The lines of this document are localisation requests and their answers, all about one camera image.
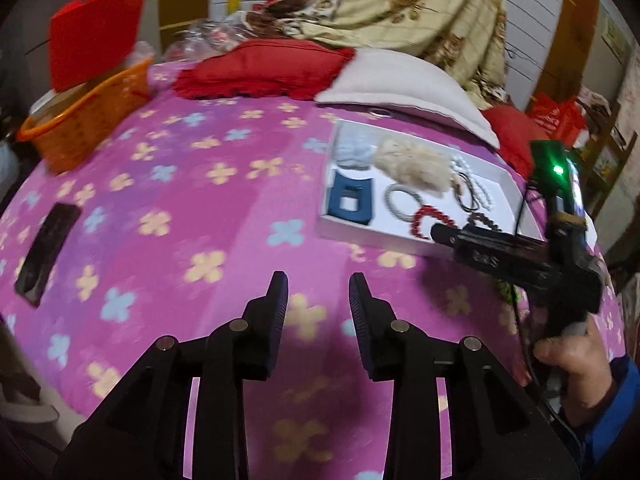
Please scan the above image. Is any beige furry scrunchie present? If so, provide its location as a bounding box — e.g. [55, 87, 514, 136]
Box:
[374, 137, 457, 196]

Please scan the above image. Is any red felt bag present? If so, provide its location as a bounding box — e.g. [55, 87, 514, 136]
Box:
[49, 0, 148, 92]

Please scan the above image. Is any pink floral blanket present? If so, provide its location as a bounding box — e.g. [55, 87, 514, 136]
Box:
[0, 60, 626, 480]

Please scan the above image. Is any red ruffled pillow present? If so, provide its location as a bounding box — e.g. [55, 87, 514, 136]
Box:
[172, 40, 357, 101]

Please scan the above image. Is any beige floral quilt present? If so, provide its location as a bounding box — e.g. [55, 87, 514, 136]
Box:
[245, 0, 508, 111]

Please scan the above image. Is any plain red pillow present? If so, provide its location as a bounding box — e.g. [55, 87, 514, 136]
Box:
[482, 105, 536, 178]

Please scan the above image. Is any white shallow box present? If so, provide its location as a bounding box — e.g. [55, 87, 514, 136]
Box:
[316, 119, 543, 256]

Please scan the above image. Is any clear plastic wrap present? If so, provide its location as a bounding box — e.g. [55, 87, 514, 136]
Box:
[162, 10, 251, 61]

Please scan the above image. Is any light blue scrunchie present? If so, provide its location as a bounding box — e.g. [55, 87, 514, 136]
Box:
[332, 125, 381, 171]

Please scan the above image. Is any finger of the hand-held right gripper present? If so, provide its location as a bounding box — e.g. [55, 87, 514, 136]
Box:
[430, 222, 469, 244]

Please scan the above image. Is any red bead bracelet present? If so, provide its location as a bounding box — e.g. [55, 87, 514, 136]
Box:
[410, 204, 458, 241]

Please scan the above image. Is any red plastic bag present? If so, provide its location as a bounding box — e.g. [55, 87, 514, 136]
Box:
[530, 92, 586, 137]

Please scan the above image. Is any person's right forearm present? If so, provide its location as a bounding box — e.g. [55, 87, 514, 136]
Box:
[565, 352, 640, 466]

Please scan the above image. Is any white pillow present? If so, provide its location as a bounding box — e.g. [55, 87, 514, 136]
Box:
[314, 49, 501, 148]

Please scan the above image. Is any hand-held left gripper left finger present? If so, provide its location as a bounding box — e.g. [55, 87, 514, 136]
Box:
[52, 271, 290, 480]

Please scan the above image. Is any white pearl bracelet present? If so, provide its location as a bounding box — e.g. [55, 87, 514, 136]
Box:
[450, 154, 496, 211]

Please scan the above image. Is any black remote control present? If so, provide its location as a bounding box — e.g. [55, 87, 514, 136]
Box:
[14, 202, 82, 308]

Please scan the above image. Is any grey bracelet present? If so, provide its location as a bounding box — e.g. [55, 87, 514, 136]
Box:
[384, 183, 426, 221]

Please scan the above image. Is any person's right hand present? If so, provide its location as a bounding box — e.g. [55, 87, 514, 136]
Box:
[532, 317, 616, 428]

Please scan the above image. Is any green bead bracelet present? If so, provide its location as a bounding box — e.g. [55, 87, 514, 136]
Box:
[495, 277, 521, 306]

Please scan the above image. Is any dark brown bead bracelet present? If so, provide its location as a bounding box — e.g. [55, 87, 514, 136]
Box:
[467, 211, 503, 235]

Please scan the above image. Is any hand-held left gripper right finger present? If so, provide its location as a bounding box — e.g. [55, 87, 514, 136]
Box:
[348, 272, 583, 480]

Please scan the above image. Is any black hair tie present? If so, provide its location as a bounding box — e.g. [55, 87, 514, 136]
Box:
[454, 172, 488, 213]

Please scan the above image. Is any orange plastic basket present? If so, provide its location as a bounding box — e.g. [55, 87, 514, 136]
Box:
[17, 55, 156, 175]

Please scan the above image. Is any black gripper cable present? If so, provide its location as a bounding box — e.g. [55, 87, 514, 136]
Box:
[512, 175, 561, 416]

